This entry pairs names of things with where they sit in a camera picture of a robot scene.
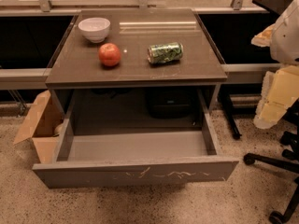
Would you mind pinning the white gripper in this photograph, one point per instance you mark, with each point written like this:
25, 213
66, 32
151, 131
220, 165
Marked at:
286, 37

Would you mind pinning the open grey top drawer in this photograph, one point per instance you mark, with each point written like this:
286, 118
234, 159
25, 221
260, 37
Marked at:
113, 141

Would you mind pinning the green soda can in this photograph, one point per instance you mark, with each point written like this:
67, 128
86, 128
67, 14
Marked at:
165, 53

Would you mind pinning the white ceramic bowl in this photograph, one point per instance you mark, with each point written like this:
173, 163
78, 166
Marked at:
95, 29

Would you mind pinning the red apple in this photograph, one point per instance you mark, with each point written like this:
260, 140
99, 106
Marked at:
109, 54

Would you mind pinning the grey drawer cabinet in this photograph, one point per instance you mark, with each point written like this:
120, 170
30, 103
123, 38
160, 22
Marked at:
133, 30

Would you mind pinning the brown cardboard box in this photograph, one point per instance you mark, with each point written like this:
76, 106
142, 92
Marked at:
41, 126

